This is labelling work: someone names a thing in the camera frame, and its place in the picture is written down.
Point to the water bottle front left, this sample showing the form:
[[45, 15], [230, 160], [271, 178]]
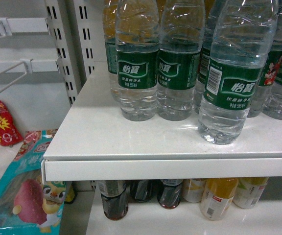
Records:
[[137, 44]]

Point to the dark tea bottle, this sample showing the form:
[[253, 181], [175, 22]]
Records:
[[169, 193], [141, 190], [114, 198]]

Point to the clear water bottle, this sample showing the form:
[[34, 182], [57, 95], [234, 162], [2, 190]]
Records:
[[241, 41]]

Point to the water bottle right side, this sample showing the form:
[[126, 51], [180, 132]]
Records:
[[211, 23]]

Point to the dark tea bottle lower left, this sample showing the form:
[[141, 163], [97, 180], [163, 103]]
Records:
[[114, 198]]

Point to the white slotted shelf upright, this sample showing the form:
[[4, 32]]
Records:
[[68, 23]]

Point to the yellow white bottle lower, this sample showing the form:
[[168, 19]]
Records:
[[217, 197]]

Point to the red snack packet hanging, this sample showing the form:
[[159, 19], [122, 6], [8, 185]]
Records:
[[9, 135]]

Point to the water bottle back left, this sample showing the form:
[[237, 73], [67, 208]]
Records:
[[109, 23]]

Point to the teal snack bag cartoon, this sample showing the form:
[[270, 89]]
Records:
[[30, 205]]

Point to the white wire display hook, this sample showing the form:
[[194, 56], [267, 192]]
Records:
[[23, 68]]

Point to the cream bottle lower middle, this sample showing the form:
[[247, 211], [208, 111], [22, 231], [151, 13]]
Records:
[[193, 189]]

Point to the white green bottle lower right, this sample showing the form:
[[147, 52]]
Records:
[[249, 191]]

